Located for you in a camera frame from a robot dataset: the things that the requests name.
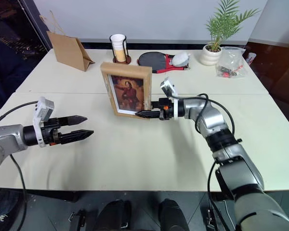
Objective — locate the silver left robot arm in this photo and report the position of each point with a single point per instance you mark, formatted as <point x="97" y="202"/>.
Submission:
<point x="4" y="138"/>

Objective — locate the paper cups in holder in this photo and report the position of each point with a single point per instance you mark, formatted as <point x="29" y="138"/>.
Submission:
<point x="128" y="59"/>

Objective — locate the clear plastic bag with parts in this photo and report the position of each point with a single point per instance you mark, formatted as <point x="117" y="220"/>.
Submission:
<point x="231" y="63"/>

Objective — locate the brown paper bag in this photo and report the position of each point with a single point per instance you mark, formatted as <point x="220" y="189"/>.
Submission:
<point x="69" y="51"/>

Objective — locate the green palm in white pot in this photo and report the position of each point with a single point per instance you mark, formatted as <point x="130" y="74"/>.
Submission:
<point x="210" y="55"/>

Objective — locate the black red table tennis paddle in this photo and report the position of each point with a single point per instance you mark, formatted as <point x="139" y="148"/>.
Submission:
<point x="151" y="60"/>

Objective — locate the black table clamp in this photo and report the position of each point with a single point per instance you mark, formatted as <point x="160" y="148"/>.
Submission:
<point x="212" y="219"/>
<point x="78" y="217"/>

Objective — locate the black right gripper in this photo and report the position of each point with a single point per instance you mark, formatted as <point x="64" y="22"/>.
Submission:
<point x="165" y="108"/>

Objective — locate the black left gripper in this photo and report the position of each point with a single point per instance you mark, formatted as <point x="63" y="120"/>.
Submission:
<point x="51" y="134"/>

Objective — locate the dark rounded shape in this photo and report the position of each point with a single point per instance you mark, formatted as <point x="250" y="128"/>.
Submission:
<point x="173" y="215"/>
<point x="113" y="215"/>

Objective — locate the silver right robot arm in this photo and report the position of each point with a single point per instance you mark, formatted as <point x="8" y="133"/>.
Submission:
<point x="240" y="166"/>

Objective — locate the stack of white paper cups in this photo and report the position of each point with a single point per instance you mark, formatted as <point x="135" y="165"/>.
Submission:
<point x="118" y="48"/>

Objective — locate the wooden picture frame with portrait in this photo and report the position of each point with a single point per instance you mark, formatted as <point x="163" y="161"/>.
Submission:
<point x="127" y="92"/>

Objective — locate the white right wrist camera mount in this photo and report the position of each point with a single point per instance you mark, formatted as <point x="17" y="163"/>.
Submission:
<point x="168" y="87"/>

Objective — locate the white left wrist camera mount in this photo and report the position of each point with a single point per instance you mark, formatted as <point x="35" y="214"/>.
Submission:
<point x="43" y="107"/>

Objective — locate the small white red bottle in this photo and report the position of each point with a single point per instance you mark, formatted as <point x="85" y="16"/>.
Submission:
<point x="251" y="57"/>

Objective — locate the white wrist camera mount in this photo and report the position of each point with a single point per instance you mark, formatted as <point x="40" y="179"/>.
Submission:
<point x="43" y="107"/>
<point x="168" y="87"/>

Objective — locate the white round shuttlecock-like object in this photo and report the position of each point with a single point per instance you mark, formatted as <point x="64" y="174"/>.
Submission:
<point x="180" y="59"/>

